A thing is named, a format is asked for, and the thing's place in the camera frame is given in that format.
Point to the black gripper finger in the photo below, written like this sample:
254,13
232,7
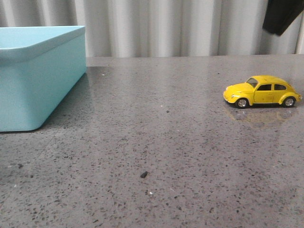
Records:
280,14

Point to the yellow toy beetle car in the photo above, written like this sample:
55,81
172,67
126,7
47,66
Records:
262,89

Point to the light blue plastic box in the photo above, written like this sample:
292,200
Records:
38,67

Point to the white pleated curtain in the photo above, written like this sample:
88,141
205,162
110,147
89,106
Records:
161,28

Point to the small black debris chip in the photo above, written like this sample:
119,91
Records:
144,174

